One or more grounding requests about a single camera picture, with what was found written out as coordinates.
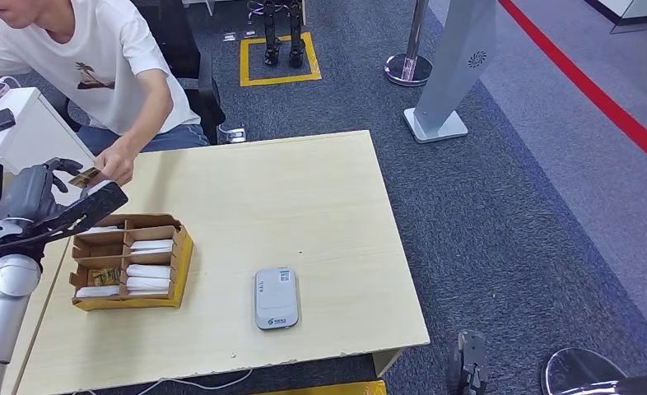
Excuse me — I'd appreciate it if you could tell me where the small black humanoid robot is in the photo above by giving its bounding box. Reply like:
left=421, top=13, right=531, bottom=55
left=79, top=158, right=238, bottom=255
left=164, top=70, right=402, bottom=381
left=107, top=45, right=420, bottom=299
left=245, top=0, right=307, bottom=69

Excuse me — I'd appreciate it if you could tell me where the grey standing kiosk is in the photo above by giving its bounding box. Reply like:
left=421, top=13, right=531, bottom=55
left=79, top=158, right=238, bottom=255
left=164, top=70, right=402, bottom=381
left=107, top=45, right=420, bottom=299
left=403, top=0, right=497, bottom=145

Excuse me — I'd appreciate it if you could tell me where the yellow floor tape strip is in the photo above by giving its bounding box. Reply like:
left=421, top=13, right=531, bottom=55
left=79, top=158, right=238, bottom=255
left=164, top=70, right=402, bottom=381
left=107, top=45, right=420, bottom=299
left=260, top=381, right=389, bottom=395

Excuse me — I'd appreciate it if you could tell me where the person's left hand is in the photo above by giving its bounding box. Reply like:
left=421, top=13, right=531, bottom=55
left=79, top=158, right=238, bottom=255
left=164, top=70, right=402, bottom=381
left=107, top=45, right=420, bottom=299
left=93, top=137, right=139, bottom=188

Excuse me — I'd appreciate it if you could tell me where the red floor tape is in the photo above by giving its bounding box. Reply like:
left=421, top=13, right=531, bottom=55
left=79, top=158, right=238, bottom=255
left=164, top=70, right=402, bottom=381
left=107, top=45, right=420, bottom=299
left=496, top=0, right=647, bottom=177

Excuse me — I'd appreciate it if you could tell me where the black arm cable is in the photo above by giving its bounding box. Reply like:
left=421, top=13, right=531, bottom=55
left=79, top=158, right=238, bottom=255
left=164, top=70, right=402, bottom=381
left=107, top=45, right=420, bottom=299
left=0, top=225, right=77, bottom=263

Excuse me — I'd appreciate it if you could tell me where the person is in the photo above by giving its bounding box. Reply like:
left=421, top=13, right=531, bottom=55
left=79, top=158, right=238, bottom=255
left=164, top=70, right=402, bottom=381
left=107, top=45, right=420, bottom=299
left=0, top=0, right=210, bottom=188

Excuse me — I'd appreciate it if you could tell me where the round chrome stanchion base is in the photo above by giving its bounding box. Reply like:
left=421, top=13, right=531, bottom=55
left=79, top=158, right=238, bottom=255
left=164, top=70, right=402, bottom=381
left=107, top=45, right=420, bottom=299
left=540, top=347, right=629, bottom=395

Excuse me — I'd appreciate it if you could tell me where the white desk partition box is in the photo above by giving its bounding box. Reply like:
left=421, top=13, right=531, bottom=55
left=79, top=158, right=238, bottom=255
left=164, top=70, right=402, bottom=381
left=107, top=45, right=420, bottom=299
left=0, top=86, right=95, bottom=206

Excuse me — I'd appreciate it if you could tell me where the white table leg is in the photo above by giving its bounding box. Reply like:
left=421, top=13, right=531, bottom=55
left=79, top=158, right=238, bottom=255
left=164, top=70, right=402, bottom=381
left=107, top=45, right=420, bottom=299
left=182, top=0, right=217, bottom=17

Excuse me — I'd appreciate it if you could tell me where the yellow square floor tape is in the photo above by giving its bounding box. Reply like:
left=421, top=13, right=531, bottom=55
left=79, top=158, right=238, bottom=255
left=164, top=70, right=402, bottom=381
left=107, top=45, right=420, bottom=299
left=239, top=31, right=323, bottom=88

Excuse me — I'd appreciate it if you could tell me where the gold room key card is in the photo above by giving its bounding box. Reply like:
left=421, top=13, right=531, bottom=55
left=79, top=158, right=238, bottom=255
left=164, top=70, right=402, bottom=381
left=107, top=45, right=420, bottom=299
left=67, top=167, right=105, bottom=190

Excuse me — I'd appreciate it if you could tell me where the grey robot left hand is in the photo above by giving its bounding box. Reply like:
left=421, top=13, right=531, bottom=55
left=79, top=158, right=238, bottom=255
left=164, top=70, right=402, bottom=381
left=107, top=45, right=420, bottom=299
left=0, top=157, right=85, bottom=224

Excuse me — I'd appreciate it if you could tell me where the thin white floor cable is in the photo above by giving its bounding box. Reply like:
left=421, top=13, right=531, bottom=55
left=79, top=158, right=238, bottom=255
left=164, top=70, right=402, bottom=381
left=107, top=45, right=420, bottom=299
left=75, top=370, right=254, bottom=395

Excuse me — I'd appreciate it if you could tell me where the black office chair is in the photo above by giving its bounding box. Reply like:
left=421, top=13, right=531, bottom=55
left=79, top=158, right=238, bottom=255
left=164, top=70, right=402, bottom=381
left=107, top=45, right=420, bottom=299
left=60, top=0, right=228, bottom=146

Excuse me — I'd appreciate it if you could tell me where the light wooden desk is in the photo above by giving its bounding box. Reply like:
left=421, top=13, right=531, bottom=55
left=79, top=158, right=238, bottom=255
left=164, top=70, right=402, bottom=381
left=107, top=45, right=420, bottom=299
left=16, top=130, right=431, bottom=395
left=0, top=174, right=74, bottom=395

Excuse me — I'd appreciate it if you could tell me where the cardboard card organizer box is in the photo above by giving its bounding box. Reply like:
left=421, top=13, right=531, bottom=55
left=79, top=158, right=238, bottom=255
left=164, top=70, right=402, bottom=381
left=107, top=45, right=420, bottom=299
left=69, top=213, right=195, bottom=313

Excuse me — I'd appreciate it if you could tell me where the gold card packet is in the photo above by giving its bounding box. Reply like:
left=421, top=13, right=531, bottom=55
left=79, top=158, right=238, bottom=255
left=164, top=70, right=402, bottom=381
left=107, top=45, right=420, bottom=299
left=87, top=267, right=123, bottom=288

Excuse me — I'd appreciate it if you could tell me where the grey card reader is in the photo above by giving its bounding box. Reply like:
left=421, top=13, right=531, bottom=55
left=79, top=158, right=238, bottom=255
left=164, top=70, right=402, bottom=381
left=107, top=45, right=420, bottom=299
left=254, top=267, right=300, bottom=332

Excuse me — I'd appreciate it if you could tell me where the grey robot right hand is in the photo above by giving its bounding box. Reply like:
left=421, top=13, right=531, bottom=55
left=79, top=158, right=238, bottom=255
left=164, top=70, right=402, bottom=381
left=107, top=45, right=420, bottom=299
left=445, top=329, right=489, bottom=395

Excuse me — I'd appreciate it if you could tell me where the chrome stanchion post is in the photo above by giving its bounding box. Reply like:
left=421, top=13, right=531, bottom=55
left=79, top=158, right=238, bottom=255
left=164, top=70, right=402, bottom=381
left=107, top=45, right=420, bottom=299
left=383, top=0, right=434, bottom=88

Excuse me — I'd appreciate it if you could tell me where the white counter base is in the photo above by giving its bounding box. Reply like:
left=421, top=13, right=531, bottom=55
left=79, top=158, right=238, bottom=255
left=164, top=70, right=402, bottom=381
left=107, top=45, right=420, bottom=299
left=581, top=0, right=647, bottom=35

